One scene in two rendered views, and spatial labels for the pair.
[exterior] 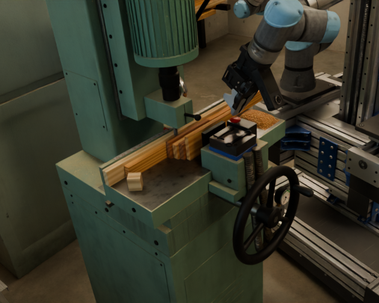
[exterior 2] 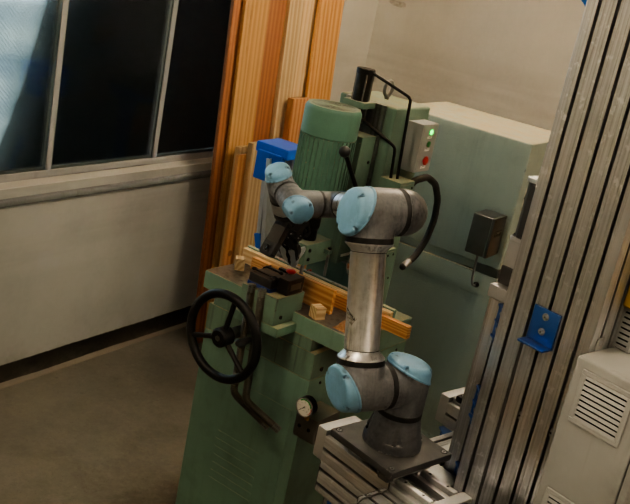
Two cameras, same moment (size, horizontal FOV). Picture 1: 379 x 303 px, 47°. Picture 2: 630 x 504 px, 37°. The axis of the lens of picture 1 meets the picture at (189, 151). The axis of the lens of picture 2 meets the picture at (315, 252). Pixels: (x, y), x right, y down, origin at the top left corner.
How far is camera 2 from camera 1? 2.83 m
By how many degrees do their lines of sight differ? 69
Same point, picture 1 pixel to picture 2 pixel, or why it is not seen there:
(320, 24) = (282, 197)
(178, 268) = (207, 347)
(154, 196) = (225, 272)
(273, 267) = not seen: outside the picture
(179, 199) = (226, 285)
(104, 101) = not seen: hidden behind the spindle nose
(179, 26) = (301, 171)
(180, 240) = (216, 323)
